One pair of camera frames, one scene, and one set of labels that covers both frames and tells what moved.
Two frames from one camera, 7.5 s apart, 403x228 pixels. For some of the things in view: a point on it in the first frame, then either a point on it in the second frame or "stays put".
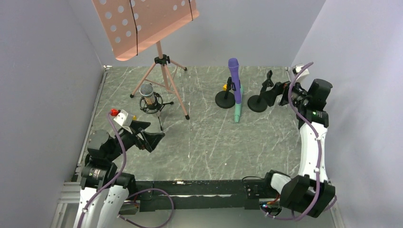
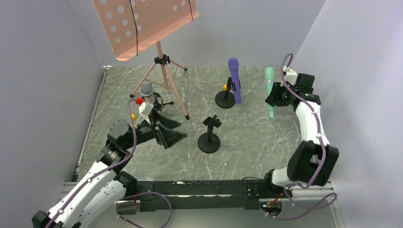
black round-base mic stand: [225, 99] stays put
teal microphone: [238, 106] → [270, 78]
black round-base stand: [257, 103] → [209, 142]
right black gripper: [277, 92] stays put
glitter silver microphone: [146, 90] stays put
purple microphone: [233, 64] stays put
